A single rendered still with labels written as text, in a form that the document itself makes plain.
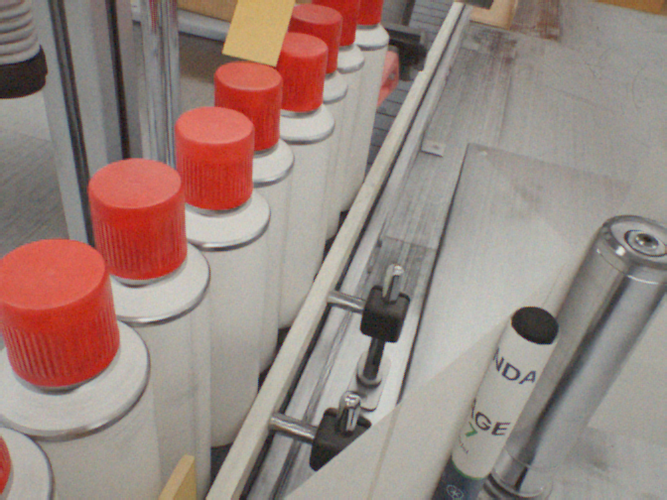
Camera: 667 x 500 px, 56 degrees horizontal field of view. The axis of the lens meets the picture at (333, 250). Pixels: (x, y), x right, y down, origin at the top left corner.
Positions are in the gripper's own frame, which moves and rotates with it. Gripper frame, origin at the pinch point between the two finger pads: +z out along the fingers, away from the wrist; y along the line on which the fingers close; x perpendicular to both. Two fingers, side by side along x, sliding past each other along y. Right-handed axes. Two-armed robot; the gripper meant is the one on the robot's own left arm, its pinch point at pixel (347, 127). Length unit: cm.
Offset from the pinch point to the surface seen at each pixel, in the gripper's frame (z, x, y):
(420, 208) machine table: 3.9, 12.0, 8.0
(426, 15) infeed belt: -32, 44, -1
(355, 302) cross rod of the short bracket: 15.1, -12.2, 6.2
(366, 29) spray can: -4.8, -11.0, 1.3
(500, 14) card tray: -46, 65, 11
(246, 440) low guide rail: 23.8, -22.4, 3.5
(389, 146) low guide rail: 0.0, 3.6, 3.8
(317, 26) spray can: -0.1, -21.2, 0.5
